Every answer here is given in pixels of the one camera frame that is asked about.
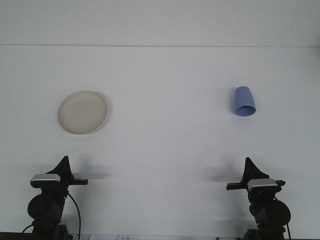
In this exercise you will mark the pale blue cup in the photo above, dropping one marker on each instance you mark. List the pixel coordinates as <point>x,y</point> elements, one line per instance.
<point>243,100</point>

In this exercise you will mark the pale round plate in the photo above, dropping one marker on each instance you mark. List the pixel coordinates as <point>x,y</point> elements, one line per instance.
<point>82,112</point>

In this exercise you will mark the white printed paper sheet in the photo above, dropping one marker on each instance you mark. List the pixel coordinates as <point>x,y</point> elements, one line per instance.
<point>120,237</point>

